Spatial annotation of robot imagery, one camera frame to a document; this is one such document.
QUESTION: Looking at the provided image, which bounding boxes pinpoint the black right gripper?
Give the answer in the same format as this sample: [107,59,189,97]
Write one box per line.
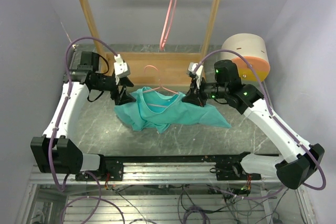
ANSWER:
[182,75,228,107]

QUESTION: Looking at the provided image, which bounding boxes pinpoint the teal t shirt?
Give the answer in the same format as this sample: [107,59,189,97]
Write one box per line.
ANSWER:
[114,87,231,133]

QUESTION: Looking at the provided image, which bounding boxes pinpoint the thin pink wire hanger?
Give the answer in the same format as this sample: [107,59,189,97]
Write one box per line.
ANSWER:
[143,65,179,94]

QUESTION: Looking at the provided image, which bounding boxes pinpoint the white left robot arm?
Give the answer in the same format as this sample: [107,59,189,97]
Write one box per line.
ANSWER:
[30,51,136,180]

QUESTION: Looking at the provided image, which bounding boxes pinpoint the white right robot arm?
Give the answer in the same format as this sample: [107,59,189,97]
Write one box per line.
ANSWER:
[183,60,325,189]

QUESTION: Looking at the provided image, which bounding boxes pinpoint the thick pink plastic hanger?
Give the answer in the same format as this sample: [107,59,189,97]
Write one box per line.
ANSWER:
[159,0,177,51]

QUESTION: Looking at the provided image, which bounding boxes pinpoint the wooden clothes rack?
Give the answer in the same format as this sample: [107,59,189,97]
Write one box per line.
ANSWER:
[79,0,221,90]

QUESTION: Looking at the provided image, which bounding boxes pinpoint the round drawer cabinet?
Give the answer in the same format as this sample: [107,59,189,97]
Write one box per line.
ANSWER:
[219,33,270,82]

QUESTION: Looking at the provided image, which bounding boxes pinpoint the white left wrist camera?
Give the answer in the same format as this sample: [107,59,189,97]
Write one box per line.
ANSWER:
[113,54,131,78]

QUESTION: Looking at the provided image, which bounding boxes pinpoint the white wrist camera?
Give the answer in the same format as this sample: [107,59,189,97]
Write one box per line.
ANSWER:
[113,54,131,78]
[187,62,204,89]

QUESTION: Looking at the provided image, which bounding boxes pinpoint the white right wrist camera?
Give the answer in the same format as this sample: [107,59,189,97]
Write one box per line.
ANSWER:
[187,62,204,89]

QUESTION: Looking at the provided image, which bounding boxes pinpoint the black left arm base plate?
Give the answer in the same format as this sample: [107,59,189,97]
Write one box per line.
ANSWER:
[69,154,124,181]

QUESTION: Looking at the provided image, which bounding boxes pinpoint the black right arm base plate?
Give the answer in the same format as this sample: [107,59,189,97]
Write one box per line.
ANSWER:
[209,152,261,181]

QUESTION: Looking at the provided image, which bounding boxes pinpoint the aluminium rail frame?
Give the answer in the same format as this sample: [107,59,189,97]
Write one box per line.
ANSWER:
[15,44,316,224]

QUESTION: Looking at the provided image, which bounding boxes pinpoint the black floor cables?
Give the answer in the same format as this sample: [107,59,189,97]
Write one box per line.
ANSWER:
[104,182,289,224]

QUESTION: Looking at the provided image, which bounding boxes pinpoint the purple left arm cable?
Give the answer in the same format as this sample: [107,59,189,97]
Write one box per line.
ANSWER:
[48,36,127,224]

